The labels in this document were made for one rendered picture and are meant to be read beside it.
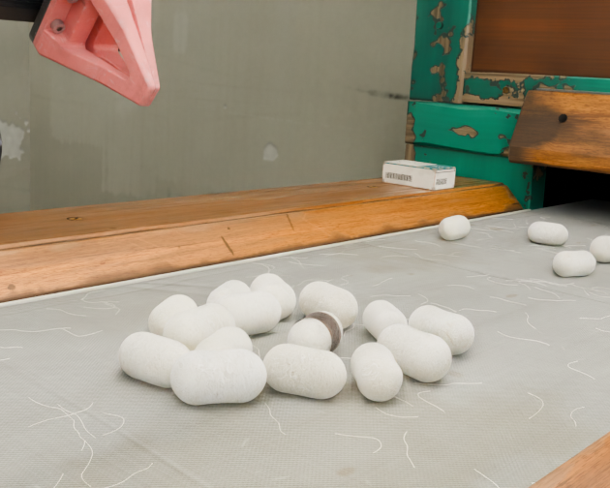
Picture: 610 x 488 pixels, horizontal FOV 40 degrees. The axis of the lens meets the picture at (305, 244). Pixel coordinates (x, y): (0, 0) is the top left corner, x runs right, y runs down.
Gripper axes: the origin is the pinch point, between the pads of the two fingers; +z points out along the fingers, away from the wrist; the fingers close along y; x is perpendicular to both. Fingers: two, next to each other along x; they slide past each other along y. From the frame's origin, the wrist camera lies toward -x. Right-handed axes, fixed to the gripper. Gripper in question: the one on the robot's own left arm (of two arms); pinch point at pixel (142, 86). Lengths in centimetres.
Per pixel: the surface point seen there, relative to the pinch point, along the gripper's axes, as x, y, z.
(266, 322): 1.6, 0.0, 14.4
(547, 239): 3.4, 34.1, 12.8
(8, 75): 137, 104, -149
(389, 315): -2.0, 3.6, 17.3
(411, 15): 36, 123, -62
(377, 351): -4.3, -1.7, 19.6
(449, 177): 9.6, 39.6, 1.1
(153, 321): 2.9, -4.9, 12.3
